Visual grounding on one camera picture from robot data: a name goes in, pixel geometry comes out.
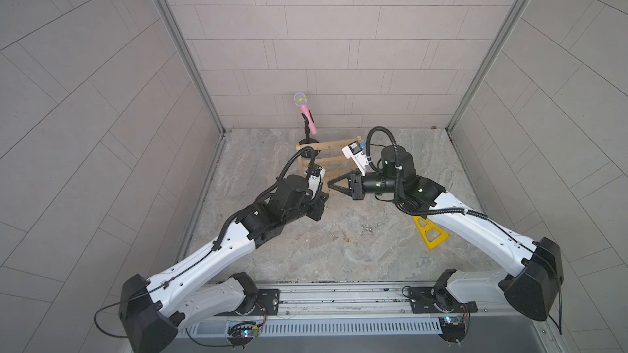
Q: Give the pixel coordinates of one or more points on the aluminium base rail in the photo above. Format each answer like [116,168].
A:
[451,308]

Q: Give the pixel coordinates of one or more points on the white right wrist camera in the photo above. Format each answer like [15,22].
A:
[356,151]

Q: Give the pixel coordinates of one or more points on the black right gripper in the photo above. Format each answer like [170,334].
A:
[355,191]

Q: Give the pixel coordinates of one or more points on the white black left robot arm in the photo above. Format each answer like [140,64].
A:
[153,311]

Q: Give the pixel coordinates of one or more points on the aluminium corner frame post left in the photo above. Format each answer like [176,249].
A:
[179,42]

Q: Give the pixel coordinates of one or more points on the aluminium corner frame post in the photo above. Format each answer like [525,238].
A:
[179,42]
[506,29]

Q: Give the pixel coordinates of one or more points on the wooden jewelry display stand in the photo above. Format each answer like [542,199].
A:
[331,157]

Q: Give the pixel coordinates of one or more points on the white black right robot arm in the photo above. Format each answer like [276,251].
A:
[530,274]

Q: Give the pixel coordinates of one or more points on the pink toy microphone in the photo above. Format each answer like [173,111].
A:
[301,102]

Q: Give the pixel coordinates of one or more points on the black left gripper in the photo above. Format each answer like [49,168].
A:
[318,206]

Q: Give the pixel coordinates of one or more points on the yellow plastic triangle piece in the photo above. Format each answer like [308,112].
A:
[432,234]

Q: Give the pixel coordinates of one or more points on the aluminium corner frame post right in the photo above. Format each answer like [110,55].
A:
[506,29]

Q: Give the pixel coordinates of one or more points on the black microphone stand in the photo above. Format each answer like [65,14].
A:
[308,140]

